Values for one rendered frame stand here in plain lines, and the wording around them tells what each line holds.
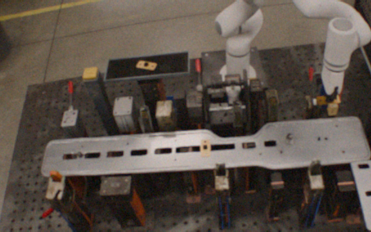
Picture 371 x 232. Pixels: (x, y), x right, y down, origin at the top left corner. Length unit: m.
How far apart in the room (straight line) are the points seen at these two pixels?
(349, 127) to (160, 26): 2.51
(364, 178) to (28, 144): 1.71
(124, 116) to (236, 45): 0.65
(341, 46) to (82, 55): 2.89
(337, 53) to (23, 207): 1.60
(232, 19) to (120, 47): 2.07
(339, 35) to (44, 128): 1.69
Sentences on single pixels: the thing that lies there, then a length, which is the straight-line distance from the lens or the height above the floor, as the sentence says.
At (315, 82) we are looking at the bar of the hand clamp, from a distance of 1.68.
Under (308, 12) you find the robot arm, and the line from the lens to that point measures 1.36.
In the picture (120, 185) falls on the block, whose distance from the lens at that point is 1.61.
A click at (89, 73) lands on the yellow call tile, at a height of 1.16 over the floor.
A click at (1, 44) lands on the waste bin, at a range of 4.18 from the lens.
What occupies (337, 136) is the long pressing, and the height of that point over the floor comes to 1.00.
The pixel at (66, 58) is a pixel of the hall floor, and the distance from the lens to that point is 3.89.
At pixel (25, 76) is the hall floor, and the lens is 3.92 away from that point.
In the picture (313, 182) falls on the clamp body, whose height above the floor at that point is 1.04.
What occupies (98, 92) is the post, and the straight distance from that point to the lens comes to 1.90.
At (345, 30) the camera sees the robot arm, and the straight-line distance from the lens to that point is 1.27.
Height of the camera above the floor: 2.37
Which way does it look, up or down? 51 degrees down
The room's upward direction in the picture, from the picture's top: 11 degrees counter-clockwise
